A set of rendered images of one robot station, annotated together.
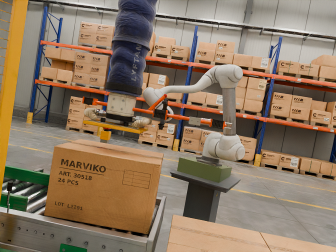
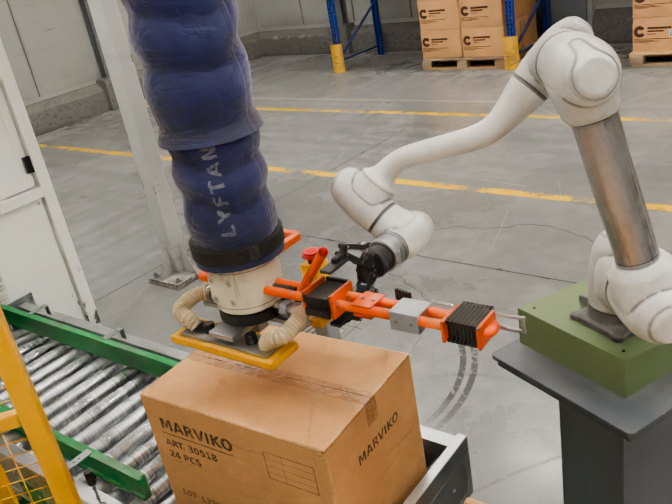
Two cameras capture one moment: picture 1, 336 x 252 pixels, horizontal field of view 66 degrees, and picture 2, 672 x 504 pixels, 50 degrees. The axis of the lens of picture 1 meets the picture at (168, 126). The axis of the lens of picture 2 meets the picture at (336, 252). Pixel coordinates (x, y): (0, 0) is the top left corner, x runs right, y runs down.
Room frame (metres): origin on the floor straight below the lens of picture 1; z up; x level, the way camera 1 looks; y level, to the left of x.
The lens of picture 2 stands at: (0.44, -0.83, 1.98)
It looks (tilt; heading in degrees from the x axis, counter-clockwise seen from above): 24 degrees down; 36
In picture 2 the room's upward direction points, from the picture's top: 11 degrees counter-clockwise
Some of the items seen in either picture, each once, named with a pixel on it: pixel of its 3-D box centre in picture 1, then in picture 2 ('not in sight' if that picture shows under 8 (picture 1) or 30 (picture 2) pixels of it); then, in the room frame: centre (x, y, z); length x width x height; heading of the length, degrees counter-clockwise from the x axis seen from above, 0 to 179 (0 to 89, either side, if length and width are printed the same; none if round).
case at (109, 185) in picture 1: (110, 181); (287, 434); (1.60, 0.30, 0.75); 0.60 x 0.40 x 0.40; 89
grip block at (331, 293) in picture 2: (160, 113); (328, 297); (1.59, 0.06, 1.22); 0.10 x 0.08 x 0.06; 177
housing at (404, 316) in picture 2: (194, 120); (411, 315); (1.57, -0.16, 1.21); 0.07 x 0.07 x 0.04; 87
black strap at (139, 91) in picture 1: (124, 88); (237, 238); (1.60, 0.31, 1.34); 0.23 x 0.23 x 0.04
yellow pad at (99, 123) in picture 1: (114, 124); (230, 337); (1.51, 0.31, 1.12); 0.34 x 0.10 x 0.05; 87
